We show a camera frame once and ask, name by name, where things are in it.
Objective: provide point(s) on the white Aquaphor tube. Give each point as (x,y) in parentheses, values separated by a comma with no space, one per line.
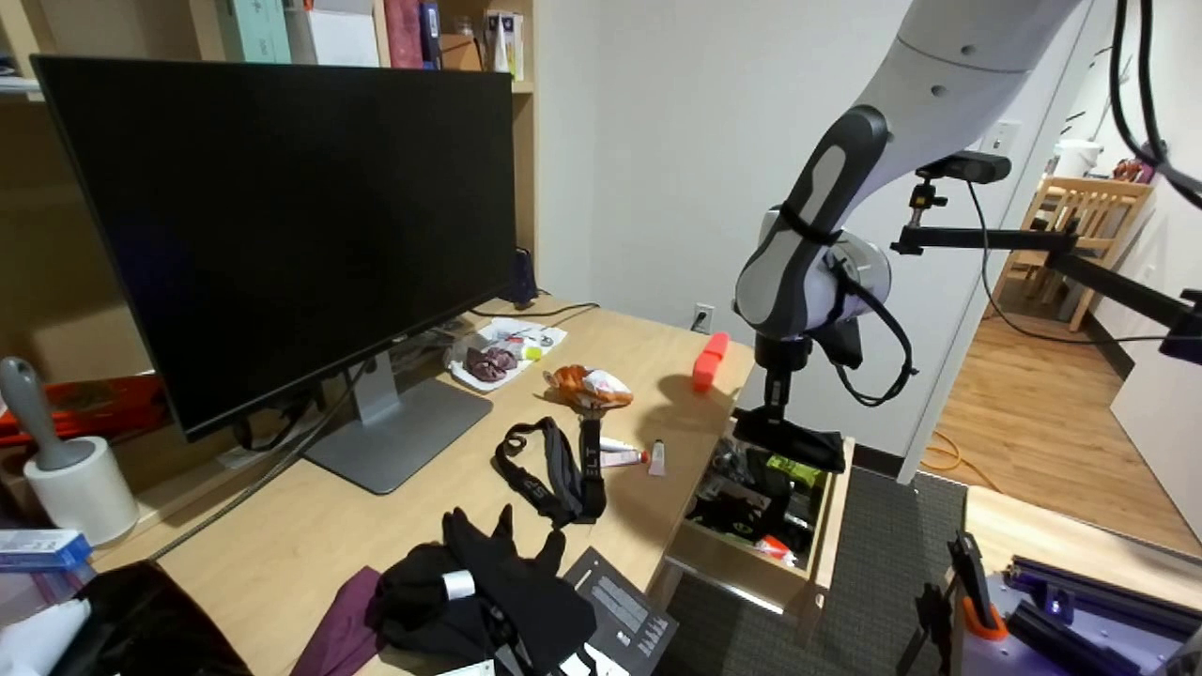
(654,458)

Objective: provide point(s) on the orange plastic block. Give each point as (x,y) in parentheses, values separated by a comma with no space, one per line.
(711,364)

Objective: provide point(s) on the wooden drawer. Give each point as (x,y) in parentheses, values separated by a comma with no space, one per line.
(738,565)

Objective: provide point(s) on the white lint roller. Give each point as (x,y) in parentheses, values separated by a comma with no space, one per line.
(80,484)

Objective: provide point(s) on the black garment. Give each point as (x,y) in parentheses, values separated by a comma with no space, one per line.
(153,624)

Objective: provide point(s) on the purple cloth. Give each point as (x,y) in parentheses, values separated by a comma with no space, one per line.
(344,624)

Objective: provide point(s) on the grey white box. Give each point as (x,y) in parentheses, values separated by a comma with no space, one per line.
(344,32)

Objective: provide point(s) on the clear container blue lid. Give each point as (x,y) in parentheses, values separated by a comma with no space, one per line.
(38,565)

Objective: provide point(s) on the black stereo camera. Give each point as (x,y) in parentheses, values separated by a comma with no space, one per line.
(971,167)

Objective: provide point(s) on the black computer monitor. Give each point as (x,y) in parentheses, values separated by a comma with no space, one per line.
(275,227)

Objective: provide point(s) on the white tube teal cap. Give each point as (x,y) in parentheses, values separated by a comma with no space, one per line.
(620,458)

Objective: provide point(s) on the red book on shelf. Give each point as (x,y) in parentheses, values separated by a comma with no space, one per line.
(405,32)

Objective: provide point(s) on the white wall outlet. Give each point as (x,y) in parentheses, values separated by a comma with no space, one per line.
(706,319)

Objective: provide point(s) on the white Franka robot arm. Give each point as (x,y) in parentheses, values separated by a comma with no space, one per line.
(953,63)

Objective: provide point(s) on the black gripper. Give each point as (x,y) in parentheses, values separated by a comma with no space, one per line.
(778,379)

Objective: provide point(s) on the black rolled cloth white label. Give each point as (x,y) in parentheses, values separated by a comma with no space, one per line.
(419,603)

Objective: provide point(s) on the purple case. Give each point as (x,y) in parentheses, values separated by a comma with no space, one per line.
(1101,614)

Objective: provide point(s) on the orange white plush toy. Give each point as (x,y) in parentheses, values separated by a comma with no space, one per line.
(583,387)

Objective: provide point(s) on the black white packet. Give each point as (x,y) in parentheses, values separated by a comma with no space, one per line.
(733,503)

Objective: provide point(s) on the teal book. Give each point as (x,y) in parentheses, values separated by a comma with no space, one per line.
(261,28)

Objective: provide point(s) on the red box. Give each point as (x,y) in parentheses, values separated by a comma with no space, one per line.
(87,410)

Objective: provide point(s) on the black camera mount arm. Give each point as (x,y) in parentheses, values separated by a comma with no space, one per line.
(1066,251)

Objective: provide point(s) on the green pouch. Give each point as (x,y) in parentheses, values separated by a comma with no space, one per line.
(802,474)

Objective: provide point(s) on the black box white print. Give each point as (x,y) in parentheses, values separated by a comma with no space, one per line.
(624,614)

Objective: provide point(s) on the dark grey cabinet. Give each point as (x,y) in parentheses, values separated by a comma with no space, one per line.
(877,565)

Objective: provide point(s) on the black glove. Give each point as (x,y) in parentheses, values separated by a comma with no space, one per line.
(538,605)

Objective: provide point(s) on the small black device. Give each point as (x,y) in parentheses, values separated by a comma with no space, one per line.
(523,280)

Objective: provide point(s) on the wooden chair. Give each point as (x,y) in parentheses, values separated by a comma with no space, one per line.
(1075,251)

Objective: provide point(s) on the blue book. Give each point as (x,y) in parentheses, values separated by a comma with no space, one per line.
(433,32)

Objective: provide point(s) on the white cabinet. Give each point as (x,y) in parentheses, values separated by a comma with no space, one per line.
(1166,426)

